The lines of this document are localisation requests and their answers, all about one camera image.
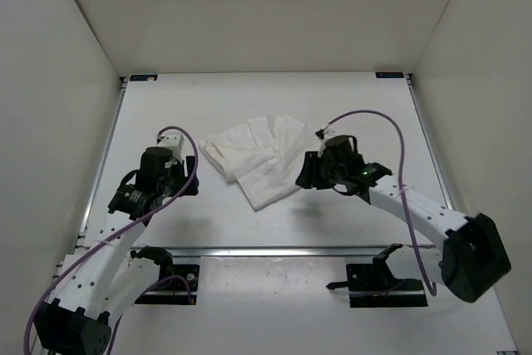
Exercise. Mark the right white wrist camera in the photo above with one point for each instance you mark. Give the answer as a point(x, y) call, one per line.
point(324, 134)

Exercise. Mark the left aluminium table rail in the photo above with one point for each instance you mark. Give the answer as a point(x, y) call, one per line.
point(101, 165)

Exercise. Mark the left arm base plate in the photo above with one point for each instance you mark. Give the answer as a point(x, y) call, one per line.
point(182, 290)

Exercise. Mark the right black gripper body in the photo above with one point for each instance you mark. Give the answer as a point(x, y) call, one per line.
point(330, 173)

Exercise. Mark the white skirt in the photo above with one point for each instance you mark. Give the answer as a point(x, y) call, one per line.
point(264, 156)

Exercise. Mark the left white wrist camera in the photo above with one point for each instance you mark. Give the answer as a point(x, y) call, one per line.
point(174, 142)

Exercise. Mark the right aluminium table rail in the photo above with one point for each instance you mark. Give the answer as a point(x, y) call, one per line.
point(445, 190)

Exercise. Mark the left blue corner sticker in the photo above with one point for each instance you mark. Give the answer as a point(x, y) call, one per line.
point(143, 77)

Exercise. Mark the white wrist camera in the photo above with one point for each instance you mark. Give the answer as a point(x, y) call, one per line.
point(324, 134)
point(174, 142)

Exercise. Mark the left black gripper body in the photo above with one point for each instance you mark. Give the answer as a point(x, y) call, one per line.
point(175, 179)

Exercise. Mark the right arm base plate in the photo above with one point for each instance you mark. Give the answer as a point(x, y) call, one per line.
point(372, 285)

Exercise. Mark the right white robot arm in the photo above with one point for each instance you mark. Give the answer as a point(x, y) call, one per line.
point(467, 253)

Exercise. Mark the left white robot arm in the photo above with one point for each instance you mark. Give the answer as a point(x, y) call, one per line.
point(78, 313)

